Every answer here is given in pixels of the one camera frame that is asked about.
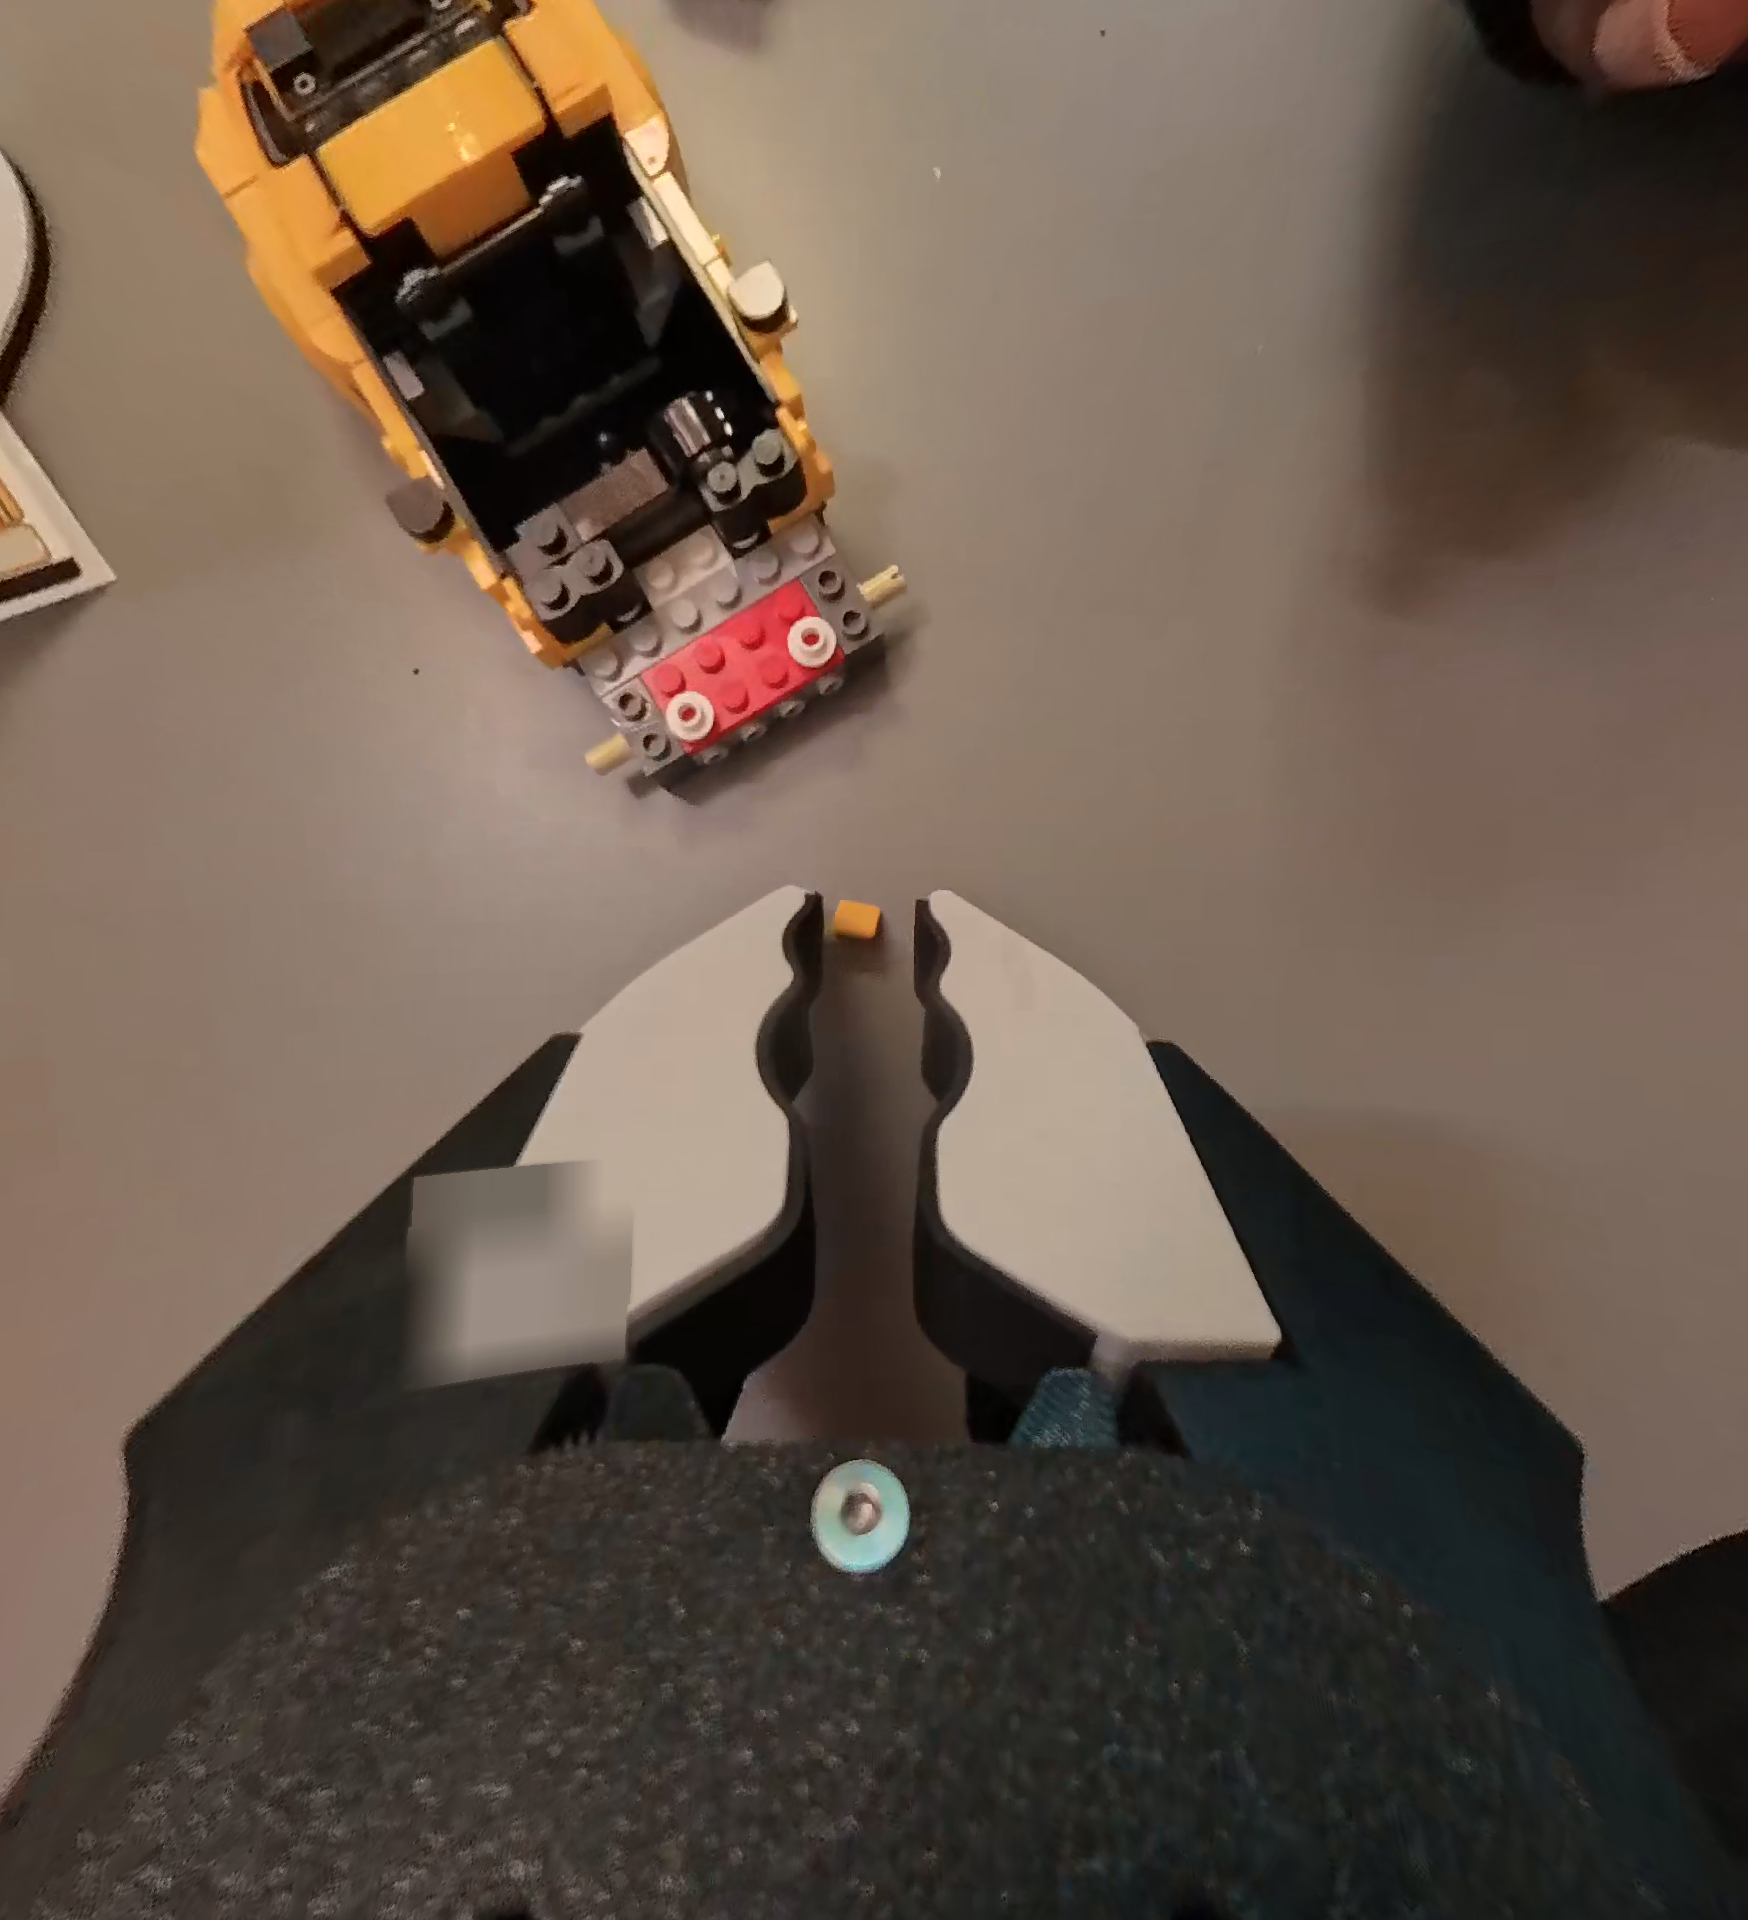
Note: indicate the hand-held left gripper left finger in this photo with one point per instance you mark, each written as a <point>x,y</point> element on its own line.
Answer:
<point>664,1081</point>

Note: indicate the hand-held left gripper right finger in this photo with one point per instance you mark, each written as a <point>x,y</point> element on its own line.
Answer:
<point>1099,1172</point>

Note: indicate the small orange lego tile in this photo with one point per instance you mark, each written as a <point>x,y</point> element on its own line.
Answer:
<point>855,919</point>

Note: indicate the yellow lego car model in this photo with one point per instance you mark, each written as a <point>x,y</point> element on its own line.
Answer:
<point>514,227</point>

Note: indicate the person's right hand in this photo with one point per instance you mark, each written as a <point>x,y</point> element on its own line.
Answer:
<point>1653,40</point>

